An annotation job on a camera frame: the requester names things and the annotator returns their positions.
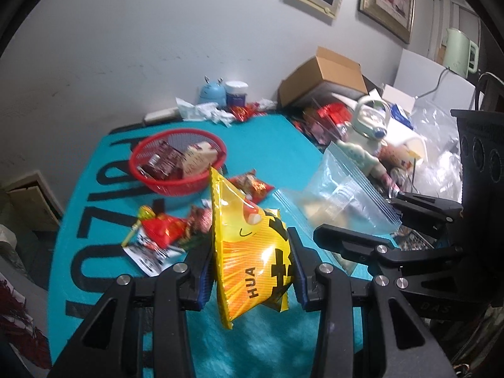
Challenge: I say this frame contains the silver white snack packet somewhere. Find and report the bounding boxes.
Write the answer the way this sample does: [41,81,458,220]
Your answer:
[185,205,213,250]

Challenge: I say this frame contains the red plastic mesh basket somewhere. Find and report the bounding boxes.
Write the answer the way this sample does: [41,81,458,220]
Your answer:
[130,129,228,196]

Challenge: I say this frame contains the open cardboard box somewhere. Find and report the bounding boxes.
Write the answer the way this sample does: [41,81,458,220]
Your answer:
[278,46,369,109]

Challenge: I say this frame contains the red snack bag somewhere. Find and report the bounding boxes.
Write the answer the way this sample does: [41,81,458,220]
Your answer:
[303,103,353,142]

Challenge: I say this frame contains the blue white packet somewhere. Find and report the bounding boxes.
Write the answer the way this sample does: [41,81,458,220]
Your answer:
[390,102,414,129]

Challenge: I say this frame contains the blue jar white lid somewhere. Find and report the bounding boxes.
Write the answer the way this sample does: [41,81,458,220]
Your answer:
[224,81,249,108]

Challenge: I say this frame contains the white toy kettle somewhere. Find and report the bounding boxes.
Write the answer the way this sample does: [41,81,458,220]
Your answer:
[335,95,392,182]

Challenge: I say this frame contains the cream snack packet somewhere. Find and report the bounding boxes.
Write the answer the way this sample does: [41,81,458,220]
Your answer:
[181,142,219,178]

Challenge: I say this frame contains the clear zip bag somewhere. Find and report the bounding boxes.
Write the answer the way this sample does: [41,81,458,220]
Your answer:
[273,142,400,276]

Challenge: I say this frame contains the white paper box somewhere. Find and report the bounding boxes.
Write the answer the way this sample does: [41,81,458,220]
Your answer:
[380,84,416,113]

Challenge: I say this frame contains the white plastic container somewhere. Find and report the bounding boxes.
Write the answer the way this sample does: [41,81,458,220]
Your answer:
[388,120,428,162]

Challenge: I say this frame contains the crumpled white tissue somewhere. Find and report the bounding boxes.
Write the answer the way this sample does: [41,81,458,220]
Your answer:
[175,98,219,121]
[209,108,235,127]

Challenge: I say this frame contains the red orange snack packet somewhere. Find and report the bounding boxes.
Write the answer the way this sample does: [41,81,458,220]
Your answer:
[228,170,275,202]

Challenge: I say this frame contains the white black snack packet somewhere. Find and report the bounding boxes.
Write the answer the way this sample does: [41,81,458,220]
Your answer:
[123,232,186,277]

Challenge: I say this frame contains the clear plastic bags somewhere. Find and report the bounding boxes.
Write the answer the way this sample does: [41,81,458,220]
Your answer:
[405,98,465,201]

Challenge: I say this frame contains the wooden wall hatch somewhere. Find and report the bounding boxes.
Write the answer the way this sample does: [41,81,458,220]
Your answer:
[2,170,66,233]

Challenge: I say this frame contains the green electric kettle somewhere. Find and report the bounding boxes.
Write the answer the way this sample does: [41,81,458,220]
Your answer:
[443,27,480,79]

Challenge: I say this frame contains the small red snack packet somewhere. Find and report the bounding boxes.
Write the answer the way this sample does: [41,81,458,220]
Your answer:
[142,213,187,245]

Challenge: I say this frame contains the red patterned cloth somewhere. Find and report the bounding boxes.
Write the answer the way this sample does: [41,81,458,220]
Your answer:
[0,276,52,367]

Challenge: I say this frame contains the lollipop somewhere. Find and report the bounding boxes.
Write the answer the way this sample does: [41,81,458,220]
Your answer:
[121,206,156,248]

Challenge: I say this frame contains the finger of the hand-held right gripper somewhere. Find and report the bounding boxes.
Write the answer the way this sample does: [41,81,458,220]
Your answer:
[313,224,465,284]
[388,191,463,229]

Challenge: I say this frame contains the brown snack packet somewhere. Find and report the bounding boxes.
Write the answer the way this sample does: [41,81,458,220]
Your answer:
[140,142,187,180]

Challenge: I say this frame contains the gold framed picture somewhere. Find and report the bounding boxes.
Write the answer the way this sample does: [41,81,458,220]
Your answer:
[358,0,416,44]

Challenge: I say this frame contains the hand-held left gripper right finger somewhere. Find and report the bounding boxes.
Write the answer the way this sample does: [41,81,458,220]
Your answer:
[287,226,459,378]

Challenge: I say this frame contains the red candy wrapper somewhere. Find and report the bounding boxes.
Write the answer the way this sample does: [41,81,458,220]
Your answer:
[228,103,266,123]

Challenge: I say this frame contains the yellow snack packet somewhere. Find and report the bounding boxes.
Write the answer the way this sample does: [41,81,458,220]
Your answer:
[209,166,296,329]

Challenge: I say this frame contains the blue round alarm clock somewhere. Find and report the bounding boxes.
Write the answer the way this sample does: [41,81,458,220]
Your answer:
[198,76,227,106]

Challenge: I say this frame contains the white power strip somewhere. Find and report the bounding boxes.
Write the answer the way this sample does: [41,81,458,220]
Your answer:
[144,107,178,123]

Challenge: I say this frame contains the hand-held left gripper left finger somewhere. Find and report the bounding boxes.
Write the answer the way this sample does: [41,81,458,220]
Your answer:
[49,236,215,378]

